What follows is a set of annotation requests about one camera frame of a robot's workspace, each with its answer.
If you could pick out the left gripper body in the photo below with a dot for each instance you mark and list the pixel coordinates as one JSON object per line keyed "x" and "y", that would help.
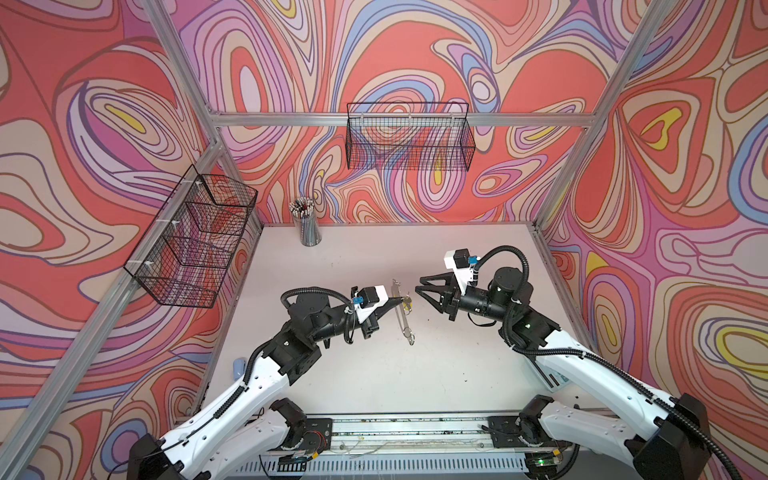
{"x": 366, "y": 331}

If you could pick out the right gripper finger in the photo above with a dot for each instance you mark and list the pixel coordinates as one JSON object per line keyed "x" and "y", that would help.
{"x": 437, "y": 296}
{"x": 445, "y": 278}

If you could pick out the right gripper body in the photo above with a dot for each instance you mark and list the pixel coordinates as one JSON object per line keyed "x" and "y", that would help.
{"x": 476, "y": 300}

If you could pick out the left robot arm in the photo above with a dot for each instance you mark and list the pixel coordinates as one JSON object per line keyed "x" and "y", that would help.
{"x": 271, "y": 368}

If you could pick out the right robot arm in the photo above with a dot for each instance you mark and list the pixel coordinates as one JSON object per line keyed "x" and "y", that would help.
{"x": 657, "y": 434}

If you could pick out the metal cup of pens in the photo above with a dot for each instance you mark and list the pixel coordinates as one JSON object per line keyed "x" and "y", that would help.
{"x": 304, "y": 215}

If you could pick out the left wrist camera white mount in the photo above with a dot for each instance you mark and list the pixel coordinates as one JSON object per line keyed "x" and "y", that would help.
{"x": 366, "y": 300}

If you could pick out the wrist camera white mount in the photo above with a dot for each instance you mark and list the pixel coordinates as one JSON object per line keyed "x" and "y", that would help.
{"x": 462, "y": 264}
{"x": 366, "y": 300}

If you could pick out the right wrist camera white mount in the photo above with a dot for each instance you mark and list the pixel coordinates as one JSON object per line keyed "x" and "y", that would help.
{"x": 462, "y": 264}

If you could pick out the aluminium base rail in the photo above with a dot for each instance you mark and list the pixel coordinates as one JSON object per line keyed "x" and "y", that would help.
{"x": 390, "y": 435}

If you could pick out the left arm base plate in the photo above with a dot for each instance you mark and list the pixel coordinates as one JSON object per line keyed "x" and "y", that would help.
{"x": 313, "y": 436}

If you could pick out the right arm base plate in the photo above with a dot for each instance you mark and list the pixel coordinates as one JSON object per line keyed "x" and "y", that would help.
{"x": 505, "y": 433}

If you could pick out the black wire basket back wall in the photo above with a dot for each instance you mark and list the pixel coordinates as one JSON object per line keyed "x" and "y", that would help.
{"x": 409, "y": 136}

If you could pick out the black wire basket wall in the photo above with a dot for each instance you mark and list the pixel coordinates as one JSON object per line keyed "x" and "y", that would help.
{"x": 200, "y": 228}
{"x": 409, "y": 136}

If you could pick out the black wire basket left wall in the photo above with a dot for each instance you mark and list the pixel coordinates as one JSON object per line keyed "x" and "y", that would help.
{"x": 200, "y": 228}

